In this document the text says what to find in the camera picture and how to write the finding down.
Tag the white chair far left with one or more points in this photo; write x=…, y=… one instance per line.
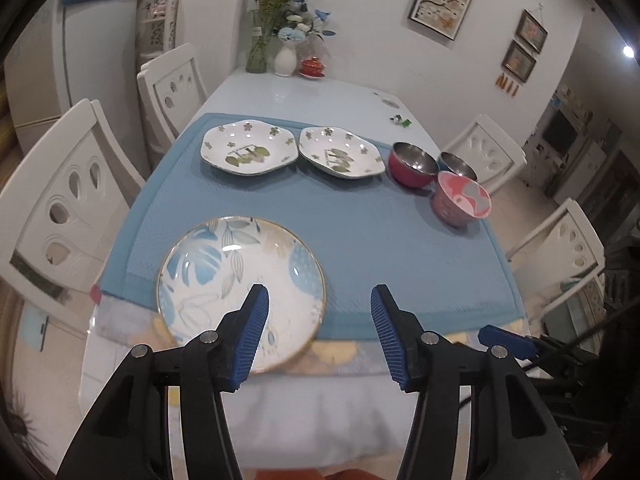
x=171, y=92

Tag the white floral plate right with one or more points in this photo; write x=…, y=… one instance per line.
x=340, y=153

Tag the small framed picture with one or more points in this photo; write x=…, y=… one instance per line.
x=518, y=62
x=531, y=31

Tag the small framed picture upper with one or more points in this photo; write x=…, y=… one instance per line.
x=531, y=31

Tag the white refrigerator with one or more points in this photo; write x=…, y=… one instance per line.
x=69, y=53

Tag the blue leaf round plate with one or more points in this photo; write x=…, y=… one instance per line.
x=211, y=269

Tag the white floral plate left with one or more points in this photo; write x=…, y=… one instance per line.
x=249, y=148

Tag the white chair far right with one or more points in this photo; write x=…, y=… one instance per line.
x=494, y=156

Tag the white flower vase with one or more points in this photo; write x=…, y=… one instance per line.
x=285, y=62

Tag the red steel bowl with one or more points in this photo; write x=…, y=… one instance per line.
x=411, y=166

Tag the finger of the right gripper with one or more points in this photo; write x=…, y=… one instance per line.
x=521, y=347

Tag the small green white trinket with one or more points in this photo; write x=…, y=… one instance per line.
x=400, y=121

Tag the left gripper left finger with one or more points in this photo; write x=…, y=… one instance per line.
x=125, y=433

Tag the white chair near right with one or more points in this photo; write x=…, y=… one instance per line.
x=568, y=257

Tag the light blue table mat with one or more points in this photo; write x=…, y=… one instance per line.
x=363, y=233

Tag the small framed picture lower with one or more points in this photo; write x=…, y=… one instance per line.
x=518, y=62

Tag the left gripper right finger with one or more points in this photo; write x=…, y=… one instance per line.
x=513, y=434

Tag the white floral plate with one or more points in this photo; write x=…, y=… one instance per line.
x=249, y=148
x=340, y=153

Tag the white chair near left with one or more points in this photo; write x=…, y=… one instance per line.
x=63, y=207

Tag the pink patterned bowl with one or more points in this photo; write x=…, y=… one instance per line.
x=459, y=200

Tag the white chair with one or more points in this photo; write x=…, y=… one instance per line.
x=171, y=92
x=63, y=207
x=568, y=257
x=494, y=156

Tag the blue steel bowl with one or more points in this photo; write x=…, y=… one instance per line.
x=453, y=163

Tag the green glass vase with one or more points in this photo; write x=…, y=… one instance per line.
x=256, y=62

